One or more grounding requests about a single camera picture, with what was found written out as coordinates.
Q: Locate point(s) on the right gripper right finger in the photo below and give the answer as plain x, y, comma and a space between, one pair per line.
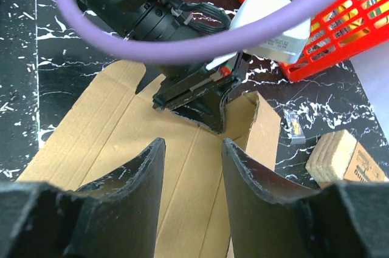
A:
260, 202

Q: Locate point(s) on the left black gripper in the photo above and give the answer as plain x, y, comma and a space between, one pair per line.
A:
201, 96

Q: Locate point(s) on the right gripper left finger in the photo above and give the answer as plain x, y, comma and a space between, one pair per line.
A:
120, 215

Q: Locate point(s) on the brown cardboard box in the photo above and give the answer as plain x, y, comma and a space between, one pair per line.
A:
111, 123

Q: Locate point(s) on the small clear plastic bag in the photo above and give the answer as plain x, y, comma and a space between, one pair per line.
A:
296, 131

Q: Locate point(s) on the kitchen scouring pads pack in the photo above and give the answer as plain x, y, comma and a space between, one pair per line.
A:
338, 156

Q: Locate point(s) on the red plastic shopping basket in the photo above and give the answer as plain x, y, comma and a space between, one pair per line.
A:
344, 29

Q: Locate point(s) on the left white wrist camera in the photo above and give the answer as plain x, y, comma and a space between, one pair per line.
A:
287, 46

